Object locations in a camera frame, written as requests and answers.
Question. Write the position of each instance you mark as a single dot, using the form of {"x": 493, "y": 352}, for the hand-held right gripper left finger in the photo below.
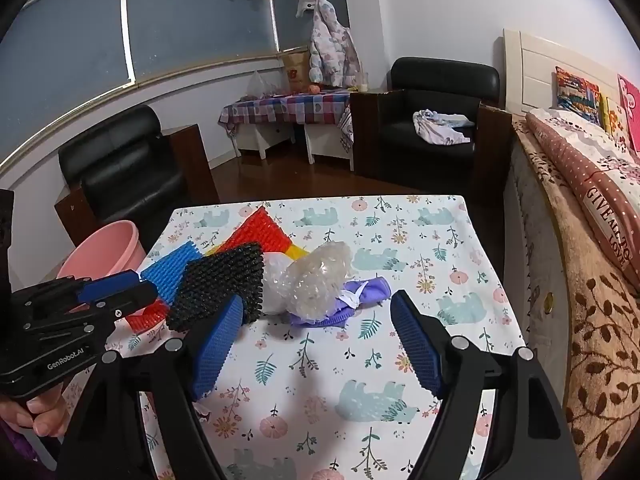
{"x": 215, "y": 350}

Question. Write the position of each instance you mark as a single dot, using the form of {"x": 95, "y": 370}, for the yellow pillow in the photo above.
{"x": 612, "y": 115}

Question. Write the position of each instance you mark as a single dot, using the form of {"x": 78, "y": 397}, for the person's left hand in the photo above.
{"x": 47, "y": 412}

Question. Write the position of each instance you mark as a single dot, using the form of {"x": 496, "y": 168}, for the pink plastic basin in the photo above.
{"x": 105, "y": 245}

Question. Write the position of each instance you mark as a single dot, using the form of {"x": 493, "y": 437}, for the clear bubble wrap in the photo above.
{"x": 315, "y": 280}

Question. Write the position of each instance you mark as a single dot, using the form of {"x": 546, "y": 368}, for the black spiky plastic mat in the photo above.
{"x": 220, "y": 285}

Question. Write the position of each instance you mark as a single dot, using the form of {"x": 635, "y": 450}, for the red spiky plastic mat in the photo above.
{"x": 252, "y": 232}
{"x": 145, "y": 317}

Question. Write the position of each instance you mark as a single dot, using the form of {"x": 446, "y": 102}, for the floral puffer jacket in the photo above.
{"x": 330, "y": 45}

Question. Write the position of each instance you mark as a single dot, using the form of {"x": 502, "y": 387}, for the floral bear print tablecloth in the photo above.
{"x": 350, "y": 360}

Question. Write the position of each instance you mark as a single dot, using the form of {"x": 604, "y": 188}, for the brown paper bag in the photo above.
{"x": 295, "y": 72}

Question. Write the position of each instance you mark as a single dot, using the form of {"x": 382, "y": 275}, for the plastic cup with straw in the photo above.
{"x": 362, "y": 82}

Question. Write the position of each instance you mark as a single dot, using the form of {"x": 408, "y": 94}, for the white plush hat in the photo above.
{"x": 304, "y": 7}

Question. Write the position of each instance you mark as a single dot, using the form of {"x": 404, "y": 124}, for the brown dotted rolled quilt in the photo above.
{"x": 575, "y": 160}

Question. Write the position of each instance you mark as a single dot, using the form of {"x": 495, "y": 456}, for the window with blue blinds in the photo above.
{"x": 200, "y": 15}

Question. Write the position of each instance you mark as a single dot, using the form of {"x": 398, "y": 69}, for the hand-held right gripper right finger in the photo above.
{"x": 415, "y": 345}

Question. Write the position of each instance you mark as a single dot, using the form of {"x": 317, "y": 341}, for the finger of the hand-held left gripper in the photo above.
{"x": 110, "y": 282}
{"x": 135, "y": 294}

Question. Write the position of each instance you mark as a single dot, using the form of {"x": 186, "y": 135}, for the checkered tablecloth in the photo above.
{"x": 280, "y": 105}

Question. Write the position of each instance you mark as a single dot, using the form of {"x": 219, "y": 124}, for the yellow spiky plastic mat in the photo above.
{"x": 296, "y": 251}

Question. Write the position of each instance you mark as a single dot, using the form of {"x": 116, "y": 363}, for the purple wrapper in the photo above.
{"x": 370, "y": 290}

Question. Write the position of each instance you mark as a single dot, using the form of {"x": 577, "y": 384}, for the crumpled patterned cloth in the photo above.
{"x": 440, "y": 125}

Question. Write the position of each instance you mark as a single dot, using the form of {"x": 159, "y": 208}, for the clear plastic bag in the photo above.
{"x": 259, "y": 85}

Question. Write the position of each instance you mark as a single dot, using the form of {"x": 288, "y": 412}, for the white side table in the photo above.
{"x": 320, "y": 142}

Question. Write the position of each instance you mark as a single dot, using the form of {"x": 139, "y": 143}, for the pink pillow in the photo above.
{"x": 631, "y": 110}

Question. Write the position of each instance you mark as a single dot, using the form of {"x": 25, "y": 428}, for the black leather armchair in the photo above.
{"x": 125, "y": 170}
{"x": 425, "y": 160}

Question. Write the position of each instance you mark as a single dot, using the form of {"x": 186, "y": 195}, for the blue spiky plastic mat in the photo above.
{"x": 170, "y": 267}

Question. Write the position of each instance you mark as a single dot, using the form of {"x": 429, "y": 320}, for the colourful patterned pillow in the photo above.
{"x": 577, "y": 92}

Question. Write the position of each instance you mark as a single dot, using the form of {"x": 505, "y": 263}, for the cream bed headboard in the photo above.
{"x": 535, "y": 75}

